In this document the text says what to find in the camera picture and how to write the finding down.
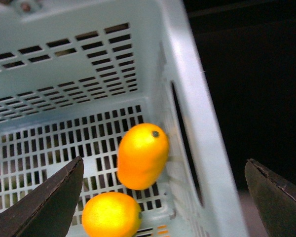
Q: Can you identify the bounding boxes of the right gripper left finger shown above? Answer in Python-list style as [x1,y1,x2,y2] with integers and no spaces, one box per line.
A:
[0,157,84,237]

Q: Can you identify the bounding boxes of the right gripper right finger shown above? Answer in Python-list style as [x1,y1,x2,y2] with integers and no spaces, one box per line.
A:
[244,159,296,237]

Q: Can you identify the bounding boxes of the yellow lemon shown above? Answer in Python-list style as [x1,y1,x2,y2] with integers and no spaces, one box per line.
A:
[81,192,142,237]

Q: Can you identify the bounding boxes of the yellow mango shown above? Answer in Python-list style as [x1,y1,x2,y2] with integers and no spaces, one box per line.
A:
[117,123,170,190]

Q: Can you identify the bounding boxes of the light blue plastic basket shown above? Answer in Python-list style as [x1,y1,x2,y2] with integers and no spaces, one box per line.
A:
[0,0,248,237]

